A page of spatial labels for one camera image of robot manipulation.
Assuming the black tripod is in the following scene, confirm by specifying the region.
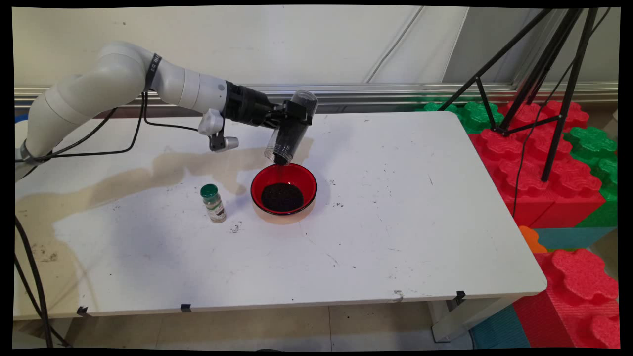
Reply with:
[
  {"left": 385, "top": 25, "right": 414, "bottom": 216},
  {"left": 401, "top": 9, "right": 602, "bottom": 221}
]
[{"left": 438, "top": 7, "right": 601, "bottom": 183}]

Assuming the teal foam floor mat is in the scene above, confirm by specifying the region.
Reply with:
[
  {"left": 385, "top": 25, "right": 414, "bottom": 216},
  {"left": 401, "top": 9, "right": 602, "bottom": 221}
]
[{"left": 469, "top": 304, "right": 531, "bottom": 350}]

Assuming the clear jar with dark grains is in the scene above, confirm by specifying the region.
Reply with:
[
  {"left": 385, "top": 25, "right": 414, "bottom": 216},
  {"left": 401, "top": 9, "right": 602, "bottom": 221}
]
[{"left": 263, "top": 89, "right": 319, "bottom": 167}]

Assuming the white table leg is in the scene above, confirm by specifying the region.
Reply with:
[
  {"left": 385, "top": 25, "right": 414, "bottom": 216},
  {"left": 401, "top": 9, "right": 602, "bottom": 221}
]
[{"left": 427, "top": 295, "right": 516, "bottom": 344}]

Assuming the thick black cable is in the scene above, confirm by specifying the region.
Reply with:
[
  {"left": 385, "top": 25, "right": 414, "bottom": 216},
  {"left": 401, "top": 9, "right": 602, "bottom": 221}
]
[{"left": 14, "top": 215, "right": 71, "bottom": 349}]

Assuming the green foam block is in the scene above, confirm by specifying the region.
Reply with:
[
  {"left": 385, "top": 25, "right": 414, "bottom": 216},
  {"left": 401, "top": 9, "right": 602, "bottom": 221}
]
[
  {"left": 563, "top": 126, "right": 619, "bottom": 229},
  {"left": 414, "top": 101, "right": 505, "bottom": 135}
]

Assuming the dark grains heap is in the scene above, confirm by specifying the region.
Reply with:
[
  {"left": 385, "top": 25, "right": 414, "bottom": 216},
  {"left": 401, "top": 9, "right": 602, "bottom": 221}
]
[{"left": 261, "top": 182, "right": 304, "bottom": 213}]

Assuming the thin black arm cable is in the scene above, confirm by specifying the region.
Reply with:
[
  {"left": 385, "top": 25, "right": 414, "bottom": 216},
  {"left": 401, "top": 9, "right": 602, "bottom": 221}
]
[{"left": 15, "top": 91, "right": 214, "bottom": 164}]

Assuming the large red foam block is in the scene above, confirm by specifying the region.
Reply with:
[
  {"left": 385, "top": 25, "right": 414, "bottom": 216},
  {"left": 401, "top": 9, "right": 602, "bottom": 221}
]
[{"left": 467, "top": 101, "right": 607, "bottom": 229}]

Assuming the spice jar with green lid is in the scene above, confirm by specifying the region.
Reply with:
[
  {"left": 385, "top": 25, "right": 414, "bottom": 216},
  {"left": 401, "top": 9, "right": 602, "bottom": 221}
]
[{"left": 200, "top": 183, "right": 228, "bottom": 224}]

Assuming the orange foam block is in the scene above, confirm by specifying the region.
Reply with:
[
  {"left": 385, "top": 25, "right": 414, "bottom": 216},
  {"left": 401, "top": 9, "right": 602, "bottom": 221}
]
[{"left": 518, "top": 226, "right": 549, "bottom": 255}]

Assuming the aluminium wall rail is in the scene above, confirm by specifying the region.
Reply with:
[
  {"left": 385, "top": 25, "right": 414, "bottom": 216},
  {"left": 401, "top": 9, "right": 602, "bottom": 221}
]
[{"left": 14, "top": 84, "right": 619, "bottom": 108}]

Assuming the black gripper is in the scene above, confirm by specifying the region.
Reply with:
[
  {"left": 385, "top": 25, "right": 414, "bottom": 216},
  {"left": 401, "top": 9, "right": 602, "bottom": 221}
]
[{"left": 224, "top": 81, "right": 314, "bottom": 131}]

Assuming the black cable strap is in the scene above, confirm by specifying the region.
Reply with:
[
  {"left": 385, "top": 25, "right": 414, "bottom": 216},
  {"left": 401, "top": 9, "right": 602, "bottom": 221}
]
[{"left": 143, "top": 53, "right": 163, "bottom": 93}]

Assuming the red bowl with black rim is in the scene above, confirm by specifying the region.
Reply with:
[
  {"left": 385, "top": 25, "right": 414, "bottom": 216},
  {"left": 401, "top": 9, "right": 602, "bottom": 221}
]
[{"left": 250, "top": 163, "right": 318, "bottom": 224}]

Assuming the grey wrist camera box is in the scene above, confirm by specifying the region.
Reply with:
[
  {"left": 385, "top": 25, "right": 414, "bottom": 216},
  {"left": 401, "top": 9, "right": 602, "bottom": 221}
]
[{"left": 197, "top": 108, "right": 240, "bottom": 153}]

